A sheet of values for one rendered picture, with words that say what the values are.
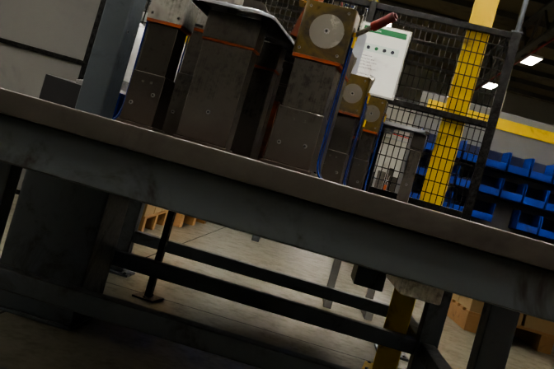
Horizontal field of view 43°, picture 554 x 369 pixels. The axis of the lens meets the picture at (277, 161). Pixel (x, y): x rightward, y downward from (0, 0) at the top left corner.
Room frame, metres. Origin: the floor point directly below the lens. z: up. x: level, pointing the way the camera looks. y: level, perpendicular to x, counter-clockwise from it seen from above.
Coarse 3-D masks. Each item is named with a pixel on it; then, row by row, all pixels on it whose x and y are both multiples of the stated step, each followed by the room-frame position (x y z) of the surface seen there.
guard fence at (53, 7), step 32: (0, 0) 4.50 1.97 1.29; (32, 0) 4.49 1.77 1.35; (64, 0) 4.48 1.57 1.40; (96, 0) 4.46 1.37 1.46; (0, 32) 4.50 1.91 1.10; (32, 32) 4.49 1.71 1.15; (64, 32) 4.47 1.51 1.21; (0, 64) 4.50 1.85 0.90; (32, 64) 4.48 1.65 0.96; (64, 64) 4.47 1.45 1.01
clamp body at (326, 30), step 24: (312, 0) 1.47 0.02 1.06; (312, 24) 1.47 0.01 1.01; (336, 24) 1.46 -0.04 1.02; (312, 48) 1.47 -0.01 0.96; (336, 48) 1.46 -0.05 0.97; (312, 72) 1.47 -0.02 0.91; (336, 72) 1.48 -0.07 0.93; (288, 96) 1.48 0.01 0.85; (312, 96) 1.47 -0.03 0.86; (336, 96) 1.47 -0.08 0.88; (288, 120) 1.47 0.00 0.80; (312, 120) 1.46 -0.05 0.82; (288, 144) 1.47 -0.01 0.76; (312, 144) 1.46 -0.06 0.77; (288, 168) 1.46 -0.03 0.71; (312, 168) 1.49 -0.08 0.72
